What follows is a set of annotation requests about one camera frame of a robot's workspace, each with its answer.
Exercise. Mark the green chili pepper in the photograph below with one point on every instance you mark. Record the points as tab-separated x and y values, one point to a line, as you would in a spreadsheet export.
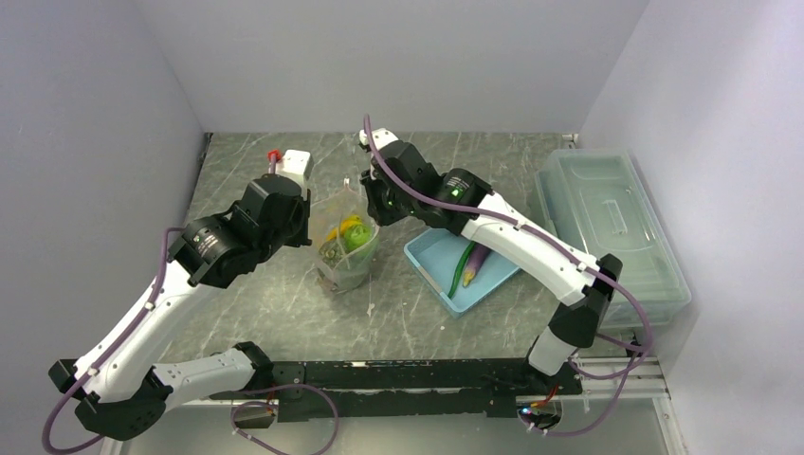
459	270

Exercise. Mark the purple eggplant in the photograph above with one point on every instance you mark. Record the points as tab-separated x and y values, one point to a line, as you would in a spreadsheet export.
474	263

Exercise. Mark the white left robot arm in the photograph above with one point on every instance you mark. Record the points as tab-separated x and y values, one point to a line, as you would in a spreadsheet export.
121	386

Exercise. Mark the green lime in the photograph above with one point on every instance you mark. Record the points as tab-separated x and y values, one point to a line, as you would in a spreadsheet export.
357	236

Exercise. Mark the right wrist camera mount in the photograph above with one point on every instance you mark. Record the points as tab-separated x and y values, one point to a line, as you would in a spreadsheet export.
381	137

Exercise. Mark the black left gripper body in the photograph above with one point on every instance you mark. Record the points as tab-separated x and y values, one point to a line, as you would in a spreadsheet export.
295	234

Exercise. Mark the clear plastic storage box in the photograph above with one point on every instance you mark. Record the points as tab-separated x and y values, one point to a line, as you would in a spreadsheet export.
594	200

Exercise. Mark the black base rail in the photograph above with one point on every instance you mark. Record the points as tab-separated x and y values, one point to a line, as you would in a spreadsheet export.
493	387

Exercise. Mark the clear zip top bag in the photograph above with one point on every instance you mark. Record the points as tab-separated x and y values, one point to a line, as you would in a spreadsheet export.
326	214

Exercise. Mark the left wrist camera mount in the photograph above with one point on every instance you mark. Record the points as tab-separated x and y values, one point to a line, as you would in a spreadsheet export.
293	164

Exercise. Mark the yellow banana bunch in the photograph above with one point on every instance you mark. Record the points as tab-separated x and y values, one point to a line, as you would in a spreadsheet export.
346	223

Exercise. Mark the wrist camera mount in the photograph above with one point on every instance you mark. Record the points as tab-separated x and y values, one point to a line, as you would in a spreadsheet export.
293	164
381	137

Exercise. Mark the green netted melon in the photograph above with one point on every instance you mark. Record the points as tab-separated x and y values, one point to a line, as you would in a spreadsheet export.
332	252

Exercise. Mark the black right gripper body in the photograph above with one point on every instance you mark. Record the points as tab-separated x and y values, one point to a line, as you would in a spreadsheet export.
389	206

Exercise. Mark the blue plastic basket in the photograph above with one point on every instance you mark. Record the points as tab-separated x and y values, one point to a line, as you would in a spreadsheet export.
440	259

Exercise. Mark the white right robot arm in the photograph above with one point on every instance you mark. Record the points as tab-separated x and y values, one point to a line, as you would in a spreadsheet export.
401	183

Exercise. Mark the aluminium frame rail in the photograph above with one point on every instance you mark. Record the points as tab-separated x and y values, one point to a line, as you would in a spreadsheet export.
607	379

